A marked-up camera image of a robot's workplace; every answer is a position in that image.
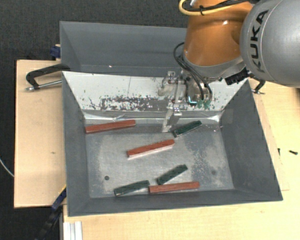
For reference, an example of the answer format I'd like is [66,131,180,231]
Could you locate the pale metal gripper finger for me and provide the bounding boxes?
[157,70,177,98]
[161,105,184,134]

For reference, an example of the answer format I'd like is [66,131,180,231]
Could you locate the dark green flat block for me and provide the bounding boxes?
[172,119,203,138]
[155,163,189,186]
[113,179,151,198]

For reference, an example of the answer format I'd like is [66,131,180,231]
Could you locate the red-brown flat block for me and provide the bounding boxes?
[84,119,137,135]
[125,138,176,161]
[147,181,201,195]

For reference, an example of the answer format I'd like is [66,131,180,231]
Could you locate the grey metal bin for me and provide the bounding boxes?
[59,20,284,218]

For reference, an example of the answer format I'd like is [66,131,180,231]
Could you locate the pale wood flat board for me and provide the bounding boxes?
[13,59,69,209]

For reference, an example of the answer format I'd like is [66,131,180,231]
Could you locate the black cylinder on white bracket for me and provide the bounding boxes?
[224,68,267,95]

